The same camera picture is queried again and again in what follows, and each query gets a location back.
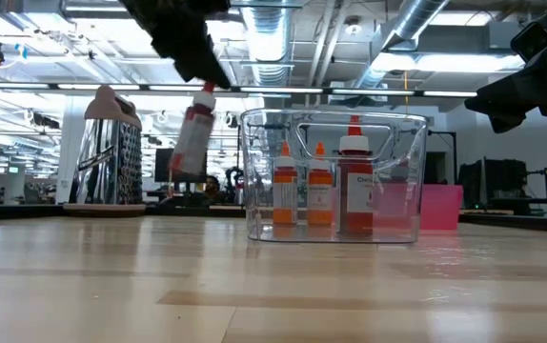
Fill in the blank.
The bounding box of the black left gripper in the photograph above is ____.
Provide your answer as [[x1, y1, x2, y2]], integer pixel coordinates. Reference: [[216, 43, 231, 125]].
[[120, 0, 233, 91]]

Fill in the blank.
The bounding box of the large red colouring bottle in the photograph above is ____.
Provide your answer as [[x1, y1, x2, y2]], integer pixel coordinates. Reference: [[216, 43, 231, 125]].
[[167, 81, 218, 176], [336, 115, 375, 235]]

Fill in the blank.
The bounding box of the small orange colouring bottle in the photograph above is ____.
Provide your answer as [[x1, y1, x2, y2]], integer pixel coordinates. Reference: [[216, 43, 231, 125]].
[[306, 141, 335, 227], [272, 141, 299, 227]]

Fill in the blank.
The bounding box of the black machine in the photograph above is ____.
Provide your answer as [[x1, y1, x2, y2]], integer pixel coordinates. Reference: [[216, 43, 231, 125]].
[[458, 158, 547, 215]]

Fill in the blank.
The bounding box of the clear plastic bin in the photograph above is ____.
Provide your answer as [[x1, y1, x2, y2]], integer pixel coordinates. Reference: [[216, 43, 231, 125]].
[[239, 108, 430, 244]]

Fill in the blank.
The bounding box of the black computer monitor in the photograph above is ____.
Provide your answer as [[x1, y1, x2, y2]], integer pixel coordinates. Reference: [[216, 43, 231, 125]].
[[153, 147, 209, 184]]

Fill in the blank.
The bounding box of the pink plastic tray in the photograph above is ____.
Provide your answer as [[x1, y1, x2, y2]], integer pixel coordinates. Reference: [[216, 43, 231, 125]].
[[373, 183, 464, 232]]

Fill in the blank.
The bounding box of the person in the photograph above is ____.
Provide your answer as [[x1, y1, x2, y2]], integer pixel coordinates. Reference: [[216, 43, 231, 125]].
[[204, 174, 223, 202]]

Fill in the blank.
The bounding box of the metal box grater pink-trimmed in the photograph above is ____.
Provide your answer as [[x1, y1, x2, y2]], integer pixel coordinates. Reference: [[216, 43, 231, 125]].
[[62, 84, 147, 219]]

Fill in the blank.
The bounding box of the ribbed silver ceiling duct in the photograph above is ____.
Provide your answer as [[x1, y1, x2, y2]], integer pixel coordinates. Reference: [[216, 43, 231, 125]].
[[242, 0, 294, 87]]

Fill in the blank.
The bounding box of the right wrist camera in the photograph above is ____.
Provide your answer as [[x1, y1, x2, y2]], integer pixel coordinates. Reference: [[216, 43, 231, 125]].
[[510, 21, 547, 63]]

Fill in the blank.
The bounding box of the black door frame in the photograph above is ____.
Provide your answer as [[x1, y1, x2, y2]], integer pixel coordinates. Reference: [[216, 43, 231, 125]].
[[424, 131, 459, 186]]

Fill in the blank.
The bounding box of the ceiling light rail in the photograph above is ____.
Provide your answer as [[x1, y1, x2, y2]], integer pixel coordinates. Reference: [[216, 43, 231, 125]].
[[0, 81, 478, 100]]

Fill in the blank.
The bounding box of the spiral silver ceiling duct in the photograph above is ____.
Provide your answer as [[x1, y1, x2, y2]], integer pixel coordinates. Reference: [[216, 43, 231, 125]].
[[354, 0, 451, 90]]

